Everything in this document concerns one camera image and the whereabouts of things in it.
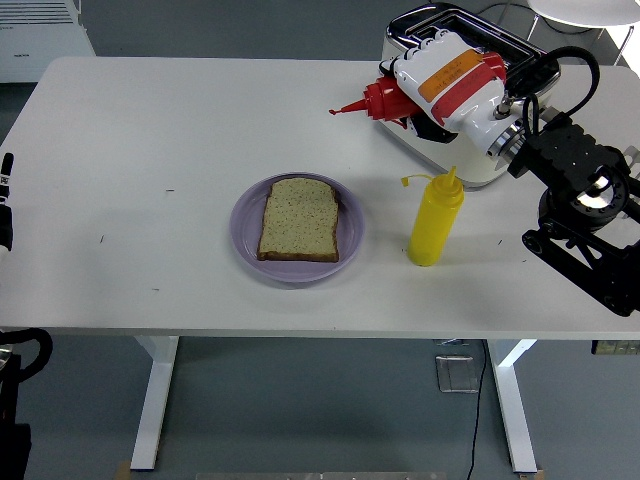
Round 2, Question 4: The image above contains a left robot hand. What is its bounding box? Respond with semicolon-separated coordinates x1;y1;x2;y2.
0;152;15;259

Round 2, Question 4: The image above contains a white round side table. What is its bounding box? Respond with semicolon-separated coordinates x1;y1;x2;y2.
524;0;640;67

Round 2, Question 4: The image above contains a white table leg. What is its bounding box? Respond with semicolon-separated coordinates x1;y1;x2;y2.
487;339;539;475
129;335;180;471

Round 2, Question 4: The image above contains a white slatted appliance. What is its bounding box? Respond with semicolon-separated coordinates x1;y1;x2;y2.
0;0;97;84

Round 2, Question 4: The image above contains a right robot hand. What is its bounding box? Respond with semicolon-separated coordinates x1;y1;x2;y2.
378;29;507;151

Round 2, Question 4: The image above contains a metal floor socket plate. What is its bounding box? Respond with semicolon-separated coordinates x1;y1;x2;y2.
434;354;480;395

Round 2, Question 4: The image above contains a speckled bread slice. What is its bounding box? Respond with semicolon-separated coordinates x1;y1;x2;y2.
256;177;341;263

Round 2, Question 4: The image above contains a yellow squeeze bottle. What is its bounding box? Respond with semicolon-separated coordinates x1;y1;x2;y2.
399;165;465;268

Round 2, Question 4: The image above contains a white chrome toaster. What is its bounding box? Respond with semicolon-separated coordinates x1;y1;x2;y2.
380;2;561;190

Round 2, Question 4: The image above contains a table control panel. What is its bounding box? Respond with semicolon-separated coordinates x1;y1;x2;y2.
591;339;640;356

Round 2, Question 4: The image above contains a red squeeze bottle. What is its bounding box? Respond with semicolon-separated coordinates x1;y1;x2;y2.
328;51;507;124

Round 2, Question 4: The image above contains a thin black floor cable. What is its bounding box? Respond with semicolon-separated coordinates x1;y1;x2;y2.
467;340;489;480

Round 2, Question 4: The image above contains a purple plate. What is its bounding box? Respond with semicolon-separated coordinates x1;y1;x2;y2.
229;172;367;285

